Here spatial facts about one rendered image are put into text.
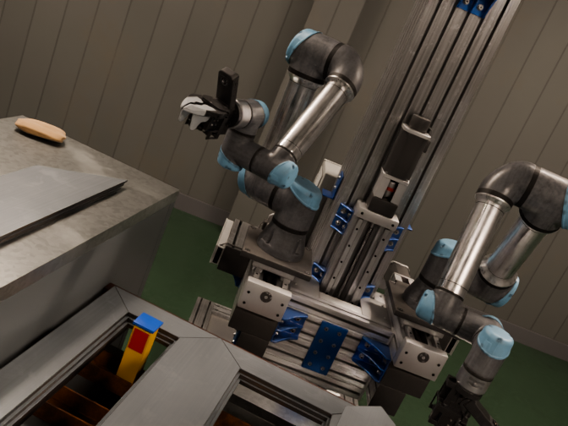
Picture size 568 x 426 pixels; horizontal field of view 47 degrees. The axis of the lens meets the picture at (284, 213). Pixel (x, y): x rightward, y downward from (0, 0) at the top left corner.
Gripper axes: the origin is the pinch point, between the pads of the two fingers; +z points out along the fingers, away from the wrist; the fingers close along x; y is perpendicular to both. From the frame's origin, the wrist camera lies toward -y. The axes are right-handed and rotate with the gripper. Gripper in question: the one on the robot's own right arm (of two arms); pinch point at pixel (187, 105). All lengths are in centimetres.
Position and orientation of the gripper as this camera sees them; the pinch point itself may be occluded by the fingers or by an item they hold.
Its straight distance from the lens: 149.9
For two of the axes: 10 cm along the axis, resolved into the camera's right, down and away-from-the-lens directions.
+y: -4.8, 8.0, 3.6
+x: -7.6, -5.8, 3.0
